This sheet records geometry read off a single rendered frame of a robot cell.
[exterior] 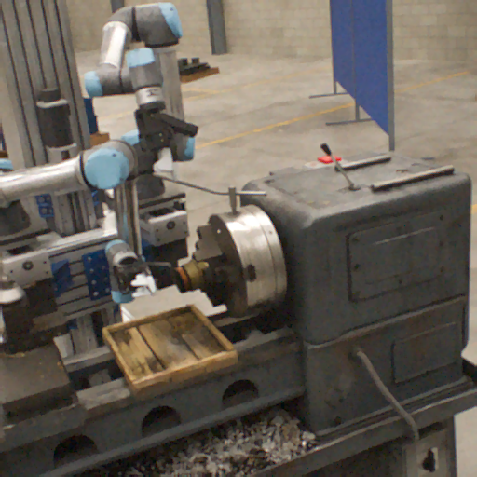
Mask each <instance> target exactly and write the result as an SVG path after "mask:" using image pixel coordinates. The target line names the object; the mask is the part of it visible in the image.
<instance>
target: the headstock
mask: <svg viewBox="0 0 477 477"><path fill-rule="evenodd" d="M388 154H390V155H391V160H390V161H384V162H380V163H375V164H372V165H367V166H362V167H358V168H354V169H349V170H346V171H345V173H346V174H347V175H348V177H349V178H350V180H351V181H352V183H354V184H356V185H357V186H360V187H361V189H359V190H350V189H349V188H350V183H349V182H348V180H347V179H346V177H345V176H344V175H343V173H342V172H335V171H334V165H335V164H332V165H327V166H323V167H318V168H314V170H311V169H310V168H309V167H307V166H303V167H302V168H300V170H301V171H298V172H286V173H282V174H278V175H272V176H268V177H264V178H259V179H254V180H250V181H249V182H247V183H246V184H245V185H244V186H243V187H242V189H241V191H266V192H267V197H255V196H254V195H239V198H240V207H241V208H242V207H246V206H251V205H253V206H255V207H257V208H259V209H260V210H261V211H263V212H264V213H265V214H266V215H267V217H268V218H269V220H270V221H271V223H272V225H273V227H274V229H275V231H276V233H277V235H278V237H279V241H280V243H281V246H282V249H283V253H284V258H285V265H286V279H287V284H286V294H285V297H284V299H283V302H282V303H281V304H280V305H279V306H278V307H277V308H273V309H270V310H271V311H273V312H274V313H275V314H276V315H277V316H278V317H280V318H281V319H282V320H283V321H284V322H285V323H287V324H288V325H290V326H291V327H292V328H293V329H295V330H296V331H297V332H298V334H299V335H301V336H302V337H303V338H304V339H305V340H306V341H307V342H308V343H312V344H321V343H324V342H328V341H331V340H334V339H336V338H337V337H338V336H341V334H343V333H345V332H348V330H351V329H354V328H357V327H360V326H362V325H366V324H369V323H372V322H376V321H379V320H383V319H386V318H390V317H393V316H396V315H399V314H402V313H405V312H408V311H412V310H415V309H418V308H421V307H425V306H428V305H432V304H436V303H439V302H442V301H444V299H447V298H450V297H454V296H457V295H460V294H463V293H468V292H469V291H470V224H471V180H470V177H469V175H468V174H467V173H466V172H464V171H462V170H456V169H455V171H453V172H448V173H445V174H441V176H437V177H433V178H428V179H424V180H420V181H416V182H412V183H408V184H401V185H397V186H393V187H390V188H384V189H380V190H376V191H373V190H372V187H371V185H372V184H376V183H380V182H384V181H387V180H392V179H396V178H401V177H404V176H408V175H413V174H416V173H417V172H421V171H425V170H433V169H437V168H440V167H444V166H443V165H440V164H436V163H433V162H429V161H427V160H423V159H420V158H417V157H411V156H407V155H405V154H401V153H398V152H395V151H389V152H385V153H378V152H376V151H373V152H368V153H363V154H358V155H355V156H350V157H342V159H344V160H346V161H345V162H341V163H338V164H344V163H348V162H352V161H357V160H362V159H366V158H371V157H379V156H383V155H388ZM297 201H301V202H300V203H298V202H297ZM309 201H315V203H311V204H308V205H307V204H306V202H309ZM326 201H327V202H330V201H331V202H330V203H329V204H328V205H325V204H324V205H323V204H322V203H323V202H326ZM298 263H299V264H298ZM297 277H298V278H297ZM299 301H300V302H299ZM303 316H304V317H303Z"/></svg>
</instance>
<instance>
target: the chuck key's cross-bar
mask: <svg viewBox="0 0 477 477"><path fill-rule="evenodd" d="M153 177H157V178H160V179H163V180H167V181H170V182H173V180H172V178H171V177H168V176H165V175H161V174H158V173H154V174H153ZM174 183H177V184H183V185H187V186H190V187H194V188H196V189H200V190H203V191H207V192H211V193H214V194H221V195H228V190H216V189H212V188H209V187H205V186H202V185H198V184H192V183H189V182H186V181H183V180H178V179H177V181H176V182H174ZM235 195H254V196H255V197H267V192H266V191H235Z"/></svg>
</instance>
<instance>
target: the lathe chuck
mask: <svg viewBox="0 0 477 477"><path fill-rule="evenodd" d="M230 212H231V210H229V211H222V212H217V213H214V214H212V215H211V216H210V220H211V225H212V228H213V231H214V233H215V236H216V238H217V241H218V243H219V246H220V249H221V251H223V253H224V254H225V256H226V257H224V258H223V257H222V258H220V259H219V260H215V261H211V262H207V264H208V266H215V265H219V264H222V263H226V262H228V263H230V264H233V265H235V266H240V267H243V268H245V267H248V266H247V265H251V266H253V272H254V276H255V279H253V282H249V281H241V282H237V283H232V284H228V283H227V284H226V299H225V309H226V310H227V311H228V313H229V314H230V315H232V316H233V317H235V318H238V319H241V318H244V317H248V316H251V315H253V314H257V313H260V312H264V311H268V310H269V309H270V308H271V307H272V305H273V303H274V300H275V296H276V273H275V267H274V262H273V258H272V254H271V250H270V247H269V244H268V241H267V238H266V235H265V232H264V230H262V228H261V226H260V225H259V223H258V221H257V220H256V218H255V217H254V216H253V214H252V213H251V212H250V211H248V210H247V209H245V208H238V209H237V212H239V213H240V215H239V216H230V215H228V214H229V213H230ZM261 302H265V305H264V306H263V307H261V308H259V309H254V307H255V306H256V305H257V304H258V303H261Z"/></svg>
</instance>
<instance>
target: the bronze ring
mask: <svg viewBox="0 0 477 477"><path fill-rule="evenodd" d="M204 267H207V265H206V264H205V263H204V262H202V261H201V262H199V263H197V262H196V261H195V260H193V259H192V260H190V262H189V263H186V264H183V265H180V267H177V268H175V269H173V270H172V276H173V281H174V284H175V286H176V288H177V290H178V292H179V293H188V292H189V291H190V292H194V291H196V290H203V289H204V283H205V282H204V280H203V276H202V270H201V268H204Z"/></svg>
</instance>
